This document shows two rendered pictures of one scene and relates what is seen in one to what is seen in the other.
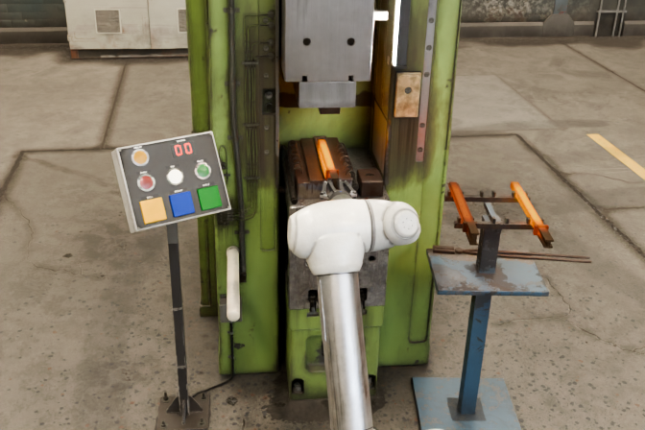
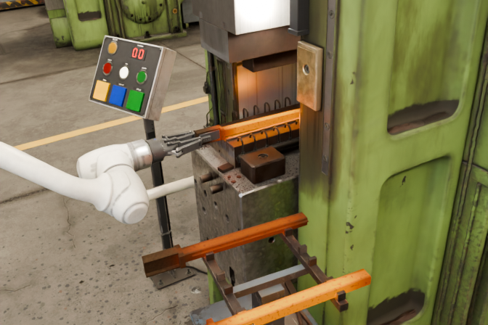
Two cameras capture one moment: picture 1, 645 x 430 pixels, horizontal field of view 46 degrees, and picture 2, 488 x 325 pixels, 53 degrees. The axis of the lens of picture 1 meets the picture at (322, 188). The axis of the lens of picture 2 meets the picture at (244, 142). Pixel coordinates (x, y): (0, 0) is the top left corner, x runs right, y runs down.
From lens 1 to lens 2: 2.56 m
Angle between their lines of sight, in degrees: 61
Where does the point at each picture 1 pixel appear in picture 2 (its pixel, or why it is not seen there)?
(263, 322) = not seen: hidden behind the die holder
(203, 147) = (151, 58)
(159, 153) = (124, 49)
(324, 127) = not seen: hidden behind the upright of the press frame
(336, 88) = (217, 35)
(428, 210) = (335, 245)
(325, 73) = (210, 13)
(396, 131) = (305, 121)
